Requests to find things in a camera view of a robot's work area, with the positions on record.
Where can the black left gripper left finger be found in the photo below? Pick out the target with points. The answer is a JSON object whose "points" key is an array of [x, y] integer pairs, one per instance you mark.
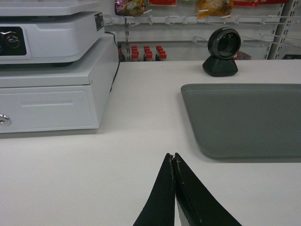
{"points": [[159, 209]]}

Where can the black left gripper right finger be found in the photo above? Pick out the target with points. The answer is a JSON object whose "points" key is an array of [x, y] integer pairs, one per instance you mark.
{"points": [[196, 205]]}

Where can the grey rectangular serving tray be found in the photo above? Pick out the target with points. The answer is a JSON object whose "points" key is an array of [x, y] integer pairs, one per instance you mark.
{"points": [[234, 121]]}

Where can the white checkout table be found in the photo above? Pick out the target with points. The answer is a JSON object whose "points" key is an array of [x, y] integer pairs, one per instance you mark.
{"points": [[103, 177]]}

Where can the white cash drawer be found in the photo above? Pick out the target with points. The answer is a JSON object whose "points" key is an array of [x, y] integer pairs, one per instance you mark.
{"points": [[46, 97]]}

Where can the black round barcode scanner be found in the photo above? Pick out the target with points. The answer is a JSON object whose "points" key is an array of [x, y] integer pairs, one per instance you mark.
{"points": [[223, 45]]}

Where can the white register scale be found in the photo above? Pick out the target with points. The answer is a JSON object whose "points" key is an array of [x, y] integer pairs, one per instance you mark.
{"points": [[48, 31]]}

